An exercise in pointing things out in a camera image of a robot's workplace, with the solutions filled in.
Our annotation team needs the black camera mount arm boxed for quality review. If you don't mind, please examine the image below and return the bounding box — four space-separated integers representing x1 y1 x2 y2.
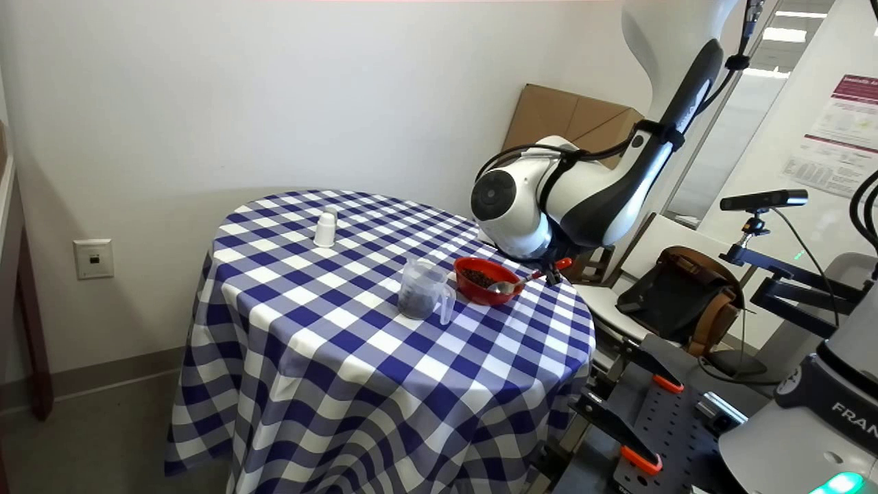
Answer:
721 211 873 317

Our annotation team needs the blue white checkered tablecloth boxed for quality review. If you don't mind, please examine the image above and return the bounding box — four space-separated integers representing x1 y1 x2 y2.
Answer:
163 187 598 494

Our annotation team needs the small white shaker bottle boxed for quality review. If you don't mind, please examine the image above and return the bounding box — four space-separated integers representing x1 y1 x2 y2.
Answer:
314 205 343 253

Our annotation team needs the dark wooden door frame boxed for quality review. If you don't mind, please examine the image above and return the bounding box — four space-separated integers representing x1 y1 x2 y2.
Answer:
0 118 56 426

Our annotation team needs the red bowl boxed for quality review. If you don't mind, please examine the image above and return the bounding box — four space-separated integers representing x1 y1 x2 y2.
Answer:
452 254 530 306

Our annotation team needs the white wall outlet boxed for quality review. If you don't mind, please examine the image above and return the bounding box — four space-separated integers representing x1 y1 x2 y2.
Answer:
72 236 119 281

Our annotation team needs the black orange bar clamp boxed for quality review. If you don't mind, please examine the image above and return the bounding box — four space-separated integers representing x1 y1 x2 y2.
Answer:
581 388 668 479
628 343 688 398

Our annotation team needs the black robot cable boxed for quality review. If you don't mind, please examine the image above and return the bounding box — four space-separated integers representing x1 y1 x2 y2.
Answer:
474 0 769 187

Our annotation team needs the black stereo camera bar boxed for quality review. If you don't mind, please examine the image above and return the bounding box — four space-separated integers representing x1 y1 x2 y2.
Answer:
717 187 813 216

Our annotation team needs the glass window panel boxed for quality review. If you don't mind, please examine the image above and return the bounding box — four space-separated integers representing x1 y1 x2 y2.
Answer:
662 0 838 232

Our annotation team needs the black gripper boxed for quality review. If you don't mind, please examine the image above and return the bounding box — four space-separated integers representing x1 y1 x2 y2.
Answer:
547 236 589 272

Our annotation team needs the clear plastic handled jar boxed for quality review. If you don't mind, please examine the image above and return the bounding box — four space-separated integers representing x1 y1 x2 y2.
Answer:
399 258 458 329

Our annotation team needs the brown cardboard box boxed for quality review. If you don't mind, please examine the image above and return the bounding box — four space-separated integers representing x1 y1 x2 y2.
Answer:
499 81 647 169

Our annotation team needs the black perforated mounting board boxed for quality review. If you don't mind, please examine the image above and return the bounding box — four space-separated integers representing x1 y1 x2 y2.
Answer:
547 356 747 494

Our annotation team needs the grey Franka robot base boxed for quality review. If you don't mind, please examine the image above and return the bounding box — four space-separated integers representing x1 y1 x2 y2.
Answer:
717 168 878 494

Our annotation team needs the red-handled metal spoon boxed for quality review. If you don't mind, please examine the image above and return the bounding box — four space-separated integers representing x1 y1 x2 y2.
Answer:
491 254 580 295

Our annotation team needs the white maroon wall poster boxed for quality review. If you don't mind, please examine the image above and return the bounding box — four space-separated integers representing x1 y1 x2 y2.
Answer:
783 70 878 199

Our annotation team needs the black chair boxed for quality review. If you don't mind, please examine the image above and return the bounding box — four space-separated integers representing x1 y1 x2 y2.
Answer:
614 244 747 358

